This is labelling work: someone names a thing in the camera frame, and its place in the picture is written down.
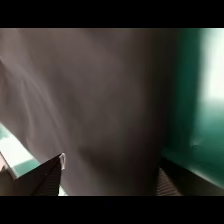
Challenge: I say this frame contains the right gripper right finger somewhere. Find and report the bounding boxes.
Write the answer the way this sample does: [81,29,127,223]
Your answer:
[155,156,224,197]

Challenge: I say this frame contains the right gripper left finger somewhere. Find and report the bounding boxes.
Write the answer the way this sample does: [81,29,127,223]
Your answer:
[0,153,67,197]

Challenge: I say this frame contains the black T-shirt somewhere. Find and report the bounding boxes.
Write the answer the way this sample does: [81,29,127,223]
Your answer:
[0,27,189,197]

